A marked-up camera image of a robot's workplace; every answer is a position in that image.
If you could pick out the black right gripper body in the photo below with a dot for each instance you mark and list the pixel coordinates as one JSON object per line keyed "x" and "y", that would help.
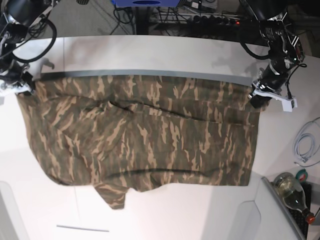
{"x": 12, "y": 74}

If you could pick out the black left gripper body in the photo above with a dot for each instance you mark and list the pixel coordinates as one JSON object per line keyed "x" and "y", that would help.
{"x": 273, "y": 77}

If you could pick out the camouflage t-shirt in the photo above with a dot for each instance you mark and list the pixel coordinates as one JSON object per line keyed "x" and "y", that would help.
{"x": 141, "y": 132}

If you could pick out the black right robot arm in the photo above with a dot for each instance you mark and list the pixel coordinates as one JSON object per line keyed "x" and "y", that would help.
{"x": 20, "y": 22}

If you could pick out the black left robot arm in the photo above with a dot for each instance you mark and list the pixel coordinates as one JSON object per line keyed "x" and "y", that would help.
{"x": 285, "y": 53}

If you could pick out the green tape roll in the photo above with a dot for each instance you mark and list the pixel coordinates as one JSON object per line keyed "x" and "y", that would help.
{"x": 302, "y": 175}

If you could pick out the clear glass bottle red cap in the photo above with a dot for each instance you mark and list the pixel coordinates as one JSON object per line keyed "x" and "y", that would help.
{"x": 293, "y": 195}

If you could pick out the black power strip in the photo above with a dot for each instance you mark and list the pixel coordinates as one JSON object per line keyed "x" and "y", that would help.
{"x": 212, "y": 20}

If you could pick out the blue box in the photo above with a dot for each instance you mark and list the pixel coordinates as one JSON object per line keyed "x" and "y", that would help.
{"x": 147, "y": 3}

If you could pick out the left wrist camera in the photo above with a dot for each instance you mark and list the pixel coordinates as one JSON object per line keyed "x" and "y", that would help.
{"x": 288, "y": 105}

